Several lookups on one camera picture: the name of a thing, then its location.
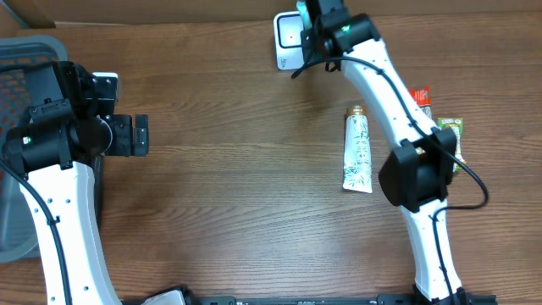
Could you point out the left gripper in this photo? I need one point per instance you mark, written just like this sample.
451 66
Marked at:
140 135

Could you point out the white tube gold cap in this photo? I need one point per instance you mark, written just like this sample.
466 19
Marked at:
357 160

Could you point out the orange spaghetti packet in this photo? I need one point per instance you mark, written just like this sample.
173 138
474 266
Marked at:
423 100

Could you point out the green snack pouch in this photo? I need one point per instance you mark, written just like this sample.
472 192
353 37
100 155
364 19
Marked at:
456 125

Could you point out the teal snack packet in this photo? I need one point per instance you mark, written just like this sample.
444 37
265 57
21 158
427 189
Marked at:
302 9

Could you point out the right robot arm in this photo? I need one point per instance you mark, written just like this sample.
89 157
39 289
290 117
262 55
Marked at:
416 174

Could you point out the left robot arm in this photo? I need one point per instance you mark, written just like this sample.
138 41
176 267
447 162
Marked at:
72 260

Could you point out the white barcode scanner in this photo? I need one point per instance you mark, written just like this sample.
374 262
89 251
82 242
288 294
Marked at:
287 37

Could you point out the grey plastic shopping basket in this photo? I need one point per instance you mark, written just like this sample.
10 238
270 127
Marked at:
48 120

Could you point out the brown cardboard backdrop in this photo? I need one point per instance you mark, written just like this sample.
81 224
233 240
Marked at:
45 13

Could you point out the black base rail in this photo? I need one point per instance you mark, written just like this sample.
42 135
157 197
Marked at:
383 299

